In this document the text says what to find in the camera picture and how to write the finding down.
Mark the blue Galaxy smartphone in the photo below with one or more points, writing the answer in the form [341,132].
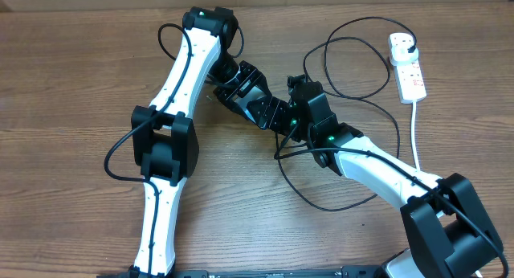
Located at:
[243,103]

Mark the white wall charger plug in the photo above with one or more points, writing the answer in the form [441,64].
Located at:
[400,56]

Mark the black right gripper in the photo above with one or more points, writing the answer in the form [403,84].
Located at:
[275,112]

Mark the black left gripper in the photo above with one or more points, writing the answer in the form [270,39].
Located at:
[252,77]

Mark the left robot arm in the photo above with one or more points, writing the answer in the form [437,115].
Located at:
[165,142]

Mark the white power strip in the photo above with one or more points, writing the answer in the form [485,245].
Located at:
[409,79]

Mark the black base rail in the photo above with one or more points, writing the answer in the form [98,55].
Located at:
[354,271]

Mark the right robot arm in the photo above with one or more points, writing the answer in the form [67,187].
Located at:
[448,230]

